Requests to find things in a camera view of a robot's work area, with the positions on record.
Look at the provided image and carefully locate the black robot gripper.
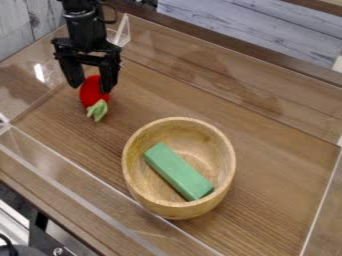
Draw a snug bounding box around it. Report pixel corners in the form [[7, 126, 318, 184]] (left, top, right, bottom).
[[51, 13, 122, 94]]

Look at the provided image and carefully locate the red plush strawberry toy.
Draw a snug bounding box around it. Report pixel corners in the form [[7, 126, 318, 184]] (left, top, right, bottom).
[[79, 75, 110, 122]]

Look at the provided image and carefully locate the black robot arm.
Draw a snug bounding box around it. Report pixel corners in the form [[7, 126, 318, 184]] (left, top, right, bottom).
[[51, 0, 122, 94]]

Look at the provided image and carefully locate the green rectangular block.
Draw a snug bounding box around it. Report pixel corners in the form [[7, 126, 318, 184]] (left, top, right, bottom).
[[143, 143, 214, 201]]

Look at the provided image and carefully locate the black table leg bracket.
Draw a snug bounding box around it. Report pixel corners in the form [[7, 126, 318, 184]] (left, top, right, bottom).
[[27, 210, 91, 256]]

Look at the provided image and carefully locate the black cable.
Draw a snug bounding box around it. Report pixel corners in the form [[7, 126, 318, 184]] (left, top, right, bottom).
[[0, 233, 19, 256]]

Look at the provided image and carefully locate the clear acrylic enclosure wall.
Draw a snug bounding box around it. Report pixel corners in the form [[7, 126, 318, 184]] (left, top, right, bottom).
[[0, 18, 342, 256]]

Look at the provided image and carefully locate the light wooden bowl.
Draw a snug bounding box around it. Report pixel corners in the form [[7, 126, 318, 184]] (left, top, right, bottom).
[[122, 117, 237, 220]]

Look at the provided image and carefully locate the clear acrylic corner bracket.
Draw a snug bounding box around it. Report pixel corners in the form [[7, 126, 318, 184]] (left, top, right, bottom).
[[107, 14, 131, 47]]

